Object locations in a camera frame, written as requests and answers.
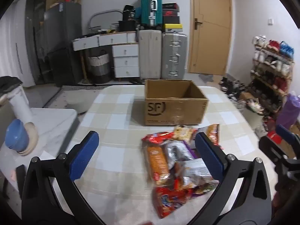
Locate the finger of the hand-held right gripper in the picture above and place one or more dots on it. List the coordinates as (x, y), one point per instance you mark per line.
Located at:
(287, 134)
(271, 148)

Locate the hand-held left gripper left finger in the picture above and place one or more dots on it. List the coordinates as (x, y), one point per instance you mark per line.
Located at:
(83, 157)

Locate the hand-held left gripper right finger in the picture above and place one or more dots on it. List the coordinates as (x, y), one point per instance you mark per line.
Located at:
(208, 157)

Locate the silver white snack packet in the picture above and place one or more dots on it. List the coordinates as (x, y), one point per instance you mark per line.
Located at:
(194, 173)

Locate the orange noodle snack packet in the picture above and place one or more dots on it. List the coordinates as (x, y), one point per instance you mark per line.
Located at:
(213, 133)

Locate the purple silver snack packet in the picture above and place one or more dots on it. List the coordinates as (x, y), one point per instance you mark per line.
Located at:
(178, 151)

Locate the clear dotted cracker packet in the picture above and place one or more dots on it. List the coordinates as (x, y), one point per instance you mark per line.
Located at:
(184, 133)

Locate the orange biscuit packet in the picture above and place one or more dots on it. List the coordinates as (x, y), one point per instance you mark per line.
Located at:
(156, 163)

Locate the red snack packet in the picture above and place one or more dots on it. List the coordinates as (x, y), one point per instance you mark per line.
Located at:
(159, 138)
(170, 201)

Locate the brown cardboard box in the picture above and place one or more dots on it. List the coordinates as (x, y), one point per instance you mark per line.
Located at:
(174, 109)

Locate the purple bottle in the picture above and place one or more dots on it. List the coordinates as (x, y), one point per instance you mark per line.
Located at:
(289, 112)

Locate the white side table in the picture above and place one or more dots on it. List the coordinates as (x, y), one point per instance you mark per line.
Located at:
(54, 126)

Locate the checked tablecloth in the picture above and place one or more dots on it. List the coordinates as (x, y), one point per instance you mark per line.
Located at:
(117, 126)

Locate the white plates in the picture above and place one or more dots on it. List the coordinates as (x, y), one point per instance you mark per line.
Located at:
(32, 138)

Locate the wooden shoe rack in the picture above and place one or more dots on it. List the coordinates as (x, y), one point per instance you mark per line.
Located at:
(289, 79)

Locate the blue bowl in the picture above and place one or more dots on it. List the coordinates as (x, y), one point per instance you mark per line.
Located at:
(17, 136)

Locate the pile of shoes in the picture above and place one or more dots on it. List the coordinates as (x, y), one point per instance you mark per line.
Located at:
(232, 89)

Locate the rows of assorted shoes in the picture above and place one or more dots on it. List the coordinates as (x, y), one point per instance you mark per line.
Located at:
(271, 61)

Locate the grey floor mat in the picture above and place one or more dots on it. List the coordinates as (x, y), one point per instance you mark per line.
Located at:
(206, 78)

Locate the woven laundry basket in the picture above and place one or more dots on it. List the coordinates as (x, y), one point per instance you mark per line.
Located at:
(99, 66)

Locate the black cloth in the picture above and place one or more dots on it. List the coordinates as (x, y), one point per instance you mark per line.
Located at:
(9, 83)

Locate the white drawer cabinet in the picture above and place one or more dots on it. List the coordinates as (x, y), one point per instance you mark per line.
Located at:
(126, 61)

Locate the silver suitcase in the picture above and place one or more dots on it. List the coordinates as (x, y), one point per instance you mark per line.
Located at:
(174, 56)

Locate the grey refrigerator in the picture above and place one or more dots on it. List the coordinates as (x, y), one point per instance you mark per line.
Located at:
(64, 42)

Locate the beige suitcase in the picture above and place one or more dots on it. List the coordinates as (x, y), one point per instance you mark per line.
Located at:
(150, 54)

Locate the white desk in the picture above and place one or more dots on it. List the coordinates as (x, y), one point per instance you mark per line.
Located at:
(105, 39)

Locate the white tall cabinet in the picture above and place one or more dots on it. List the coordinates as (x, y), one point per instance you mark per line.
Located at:
(22, 51)

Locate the wooden door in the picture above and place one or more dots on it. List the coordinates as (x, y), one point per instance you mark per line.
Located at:
(211, 28)

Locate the white curtain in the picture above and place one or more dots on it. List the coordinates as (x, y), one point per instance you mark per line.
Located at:
(5, 51)

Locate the dark glass cabinet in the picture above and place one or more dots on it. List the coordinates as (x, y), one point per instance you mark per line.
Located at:
(35, 32)

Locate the black basket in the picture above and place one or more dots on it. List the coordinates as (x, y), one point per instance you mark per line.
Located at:
(127, 25)

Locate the black red shoe box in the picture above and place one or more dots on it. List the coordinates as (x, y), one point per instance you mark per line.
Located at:
(171, 13)

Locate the black labelled box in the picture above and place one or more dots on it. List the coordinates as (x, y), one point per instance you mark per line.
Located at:
(129, 13)

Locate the teal suitcase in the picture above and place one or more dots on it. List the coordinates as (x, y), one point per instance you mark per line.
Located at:
(151, 5)

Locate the white light switch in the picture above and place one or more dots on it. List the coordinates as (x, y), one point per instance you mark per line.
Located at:
(270, 21)

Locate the grey metal frame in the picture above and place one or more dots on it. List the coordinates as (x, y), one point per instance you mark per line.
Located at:
(103, 13)

